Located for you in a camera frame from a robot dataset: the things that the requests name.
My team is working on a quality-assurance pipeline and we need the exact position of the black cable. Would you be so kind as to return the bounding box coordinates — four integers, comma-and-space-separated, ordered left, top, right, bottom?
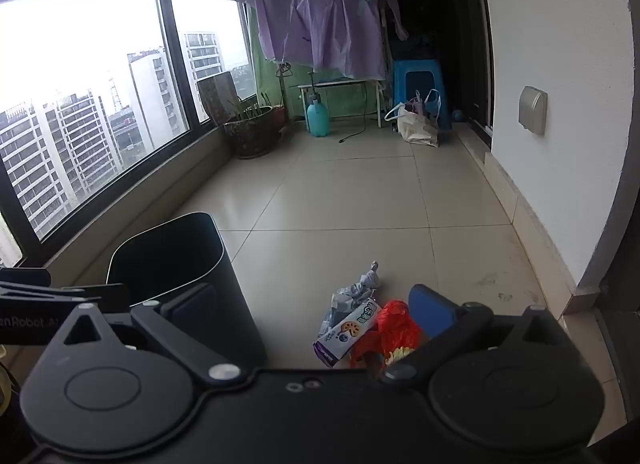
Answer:
339, 89, 369, 145

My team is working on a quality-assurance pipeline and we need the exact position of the dark teal trash bin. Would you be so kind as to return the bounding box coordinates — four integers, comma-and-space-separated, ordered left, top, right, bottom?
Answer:
106, 212, 268, 370

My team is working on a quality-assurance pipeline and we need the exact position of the printed snack box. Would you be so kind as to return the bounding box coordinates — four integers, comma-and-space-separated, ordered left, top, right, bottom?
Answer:
313, 298, 382, 369

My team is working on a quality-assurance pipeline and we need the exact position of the blue sprayer bottle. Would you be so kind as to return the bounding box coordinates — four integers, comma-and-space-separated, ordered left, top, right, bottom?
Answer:
306, 72, 332, 138

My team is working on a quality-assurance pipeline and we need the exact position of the brown board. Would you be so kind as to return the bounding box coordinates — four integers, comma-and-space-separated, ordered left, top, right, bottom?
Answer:
196, 71, 241, 126

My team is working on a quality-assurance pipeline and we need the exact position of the black window frame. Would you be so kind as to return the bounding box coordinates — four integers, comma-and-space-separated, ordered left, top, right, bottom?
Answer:
0, 0, 251, 270

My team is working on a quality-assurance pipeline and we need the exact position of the green cloth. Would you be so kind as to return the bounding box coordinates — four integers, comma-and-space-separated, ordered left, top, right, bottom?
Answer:
248, 4, 386, 120

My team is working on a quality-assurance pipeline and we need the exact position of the blue white wrapper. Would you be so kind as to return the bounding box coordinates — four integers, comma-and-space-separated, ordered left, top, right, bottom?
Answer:
320, 281, 377, 341

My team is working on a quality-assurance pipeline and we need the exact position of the grey wall socket cover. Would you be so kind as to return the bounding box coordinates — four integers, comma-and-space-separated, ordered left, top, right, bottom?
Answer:
518, 86, 549, 136

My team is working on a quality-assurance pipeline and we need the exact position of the dark sliding door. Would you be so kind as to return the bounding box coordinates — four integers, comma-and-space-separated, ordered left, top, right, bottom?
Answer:
464, 0, 497, 146

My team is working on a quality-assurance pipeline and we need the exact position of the grey tissue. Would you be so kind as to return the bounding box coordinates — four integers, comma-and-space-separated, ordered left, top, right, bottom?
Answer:
359, 260, 384, 291

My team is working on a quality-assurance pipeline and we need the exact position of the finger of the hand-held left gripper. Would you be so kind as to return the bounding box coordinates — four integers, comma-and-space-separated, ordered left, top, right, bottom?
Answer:
62, 283, 126, 315

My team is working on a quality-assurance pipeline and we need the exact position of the red plastic bag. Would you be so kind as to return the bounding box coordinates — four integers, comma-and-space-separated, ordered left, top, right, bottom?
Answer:
349, 329, 432, 371

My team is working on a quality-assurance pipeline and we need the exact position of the white bench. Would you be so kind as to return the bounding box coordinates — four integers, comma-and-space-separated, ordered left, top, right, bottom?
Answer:
297, 79, 383, 121

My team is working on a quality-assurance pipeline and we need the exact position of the purple cloth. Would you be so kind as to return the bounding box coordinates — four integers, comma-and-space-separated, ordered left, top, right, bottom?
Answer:
248, 0, 388, 81

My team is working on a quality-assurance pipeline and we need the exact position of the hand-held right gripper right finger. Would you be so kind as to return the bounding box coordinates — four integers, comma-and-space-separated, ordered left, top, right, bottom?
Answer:
381, 284, 567, 386

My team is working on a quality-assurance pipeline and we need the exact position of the white yellow napa cabbage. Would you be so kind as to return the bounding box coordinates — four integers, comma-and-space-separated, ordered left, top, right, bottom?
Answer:
384, 347, 416, 370

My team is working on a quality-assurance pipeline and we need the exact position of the blue plastic stool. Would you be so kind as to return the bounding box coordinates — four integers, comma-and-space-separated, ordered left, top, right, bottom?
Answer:
391, 59, 452, 131

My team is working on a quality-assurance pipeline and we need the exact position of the white tote bag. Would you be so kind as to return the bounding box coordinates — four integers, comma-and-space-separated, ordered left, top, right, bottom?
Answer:
384, 102, 440, 148

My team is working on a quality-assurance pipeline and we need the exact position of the dark potted plant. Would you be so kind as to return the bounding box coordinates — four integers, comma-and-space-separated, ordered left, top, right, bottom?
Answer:
222, 94, 277, 160

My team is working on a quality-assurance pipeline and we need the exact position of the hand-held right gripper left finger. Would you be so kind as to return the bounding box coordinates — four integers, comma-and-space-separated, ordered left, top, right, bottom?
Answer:
47, 283, 242, 384

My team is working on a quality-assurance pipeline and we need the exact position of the purple plastic bag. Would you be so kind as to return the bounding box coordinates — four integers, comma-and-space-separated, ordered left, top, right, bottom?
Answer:
410, 89, 444, 118

